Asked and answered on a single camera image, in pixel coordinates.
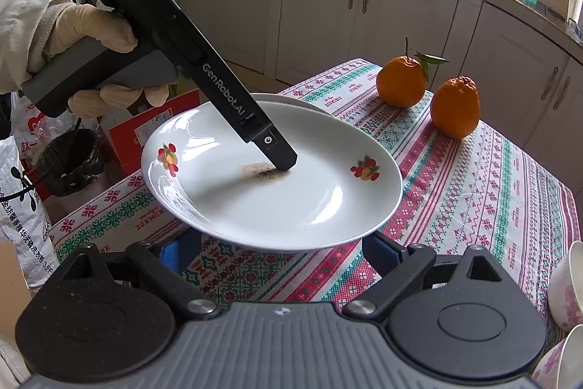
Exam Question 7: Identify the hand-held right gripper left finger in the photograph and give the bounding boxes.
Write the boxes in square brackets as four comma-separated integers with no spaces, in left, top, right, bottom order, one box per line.
[61,229,219,321]

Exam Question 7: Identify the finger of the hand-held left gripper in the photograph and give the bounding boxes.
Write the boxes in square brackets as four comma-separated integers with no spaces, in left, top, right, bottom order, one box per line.
[182,54,299,168]

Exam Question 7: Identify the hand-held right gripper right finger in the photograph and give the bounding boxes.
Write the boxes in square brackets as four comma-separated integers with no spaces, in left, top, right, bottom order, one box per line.
[344,232,504,319]

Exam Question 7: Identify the white bowl with pink flowers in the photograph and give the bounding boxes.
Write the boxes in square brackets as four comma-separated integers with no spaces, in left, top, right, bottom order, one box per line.
[532,324,583,389]
[548,240,583,332]

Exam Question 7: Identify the person's left forearm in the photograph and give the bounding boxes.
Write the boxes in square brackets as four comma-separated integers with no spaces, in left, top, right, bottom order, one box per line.
[0,0,74,96]

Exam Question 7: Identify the person's left hand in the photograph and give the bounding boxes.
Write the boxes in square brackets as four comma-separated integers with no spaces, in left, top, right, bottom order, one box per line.
[27,4,170,119]

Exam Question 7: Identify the patterned tablecloth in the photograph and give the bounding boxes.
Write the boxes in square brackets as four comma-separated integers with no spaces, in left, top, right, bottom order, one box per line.
[48,58,581,349]

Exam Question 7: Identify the red cardboard box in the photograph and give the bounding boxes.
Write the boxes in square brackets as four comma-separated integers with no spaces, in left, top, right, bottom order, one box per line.
[99,89,202,176]

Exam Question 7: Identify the black lined trash bin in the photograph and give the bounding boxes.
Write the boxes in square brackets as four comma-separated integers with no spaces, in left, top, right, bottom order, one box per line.
[35,127,106,197]

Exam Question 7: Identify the bumpy orange without leaf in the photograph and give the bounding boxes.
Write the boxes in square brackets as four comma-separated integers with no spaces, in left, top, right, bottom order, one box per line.
[430,76,481,140]

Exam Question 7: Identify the white printed sack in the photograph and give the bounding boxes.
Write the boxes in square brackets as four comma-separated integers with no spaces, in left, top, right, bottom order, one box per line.
[0,134,61,290]

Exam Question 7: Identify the orange with green leaf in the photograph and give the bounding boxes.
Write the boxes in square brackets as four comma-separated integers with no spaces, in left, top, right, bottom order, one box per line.
[376,36,449,108]

